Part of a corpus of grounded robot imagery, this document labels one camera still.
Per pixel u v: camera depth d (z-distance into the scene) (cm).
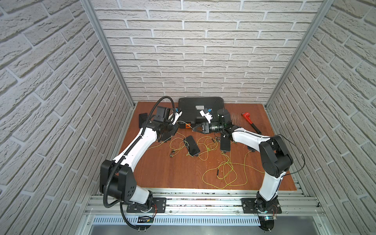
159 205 73
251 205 74
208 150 92
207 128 76
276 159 49
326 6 69
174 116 71
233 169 87
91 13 71
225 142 96
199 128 78
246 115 113
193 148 95
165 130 74
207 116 80
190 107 110
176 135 103
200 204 76
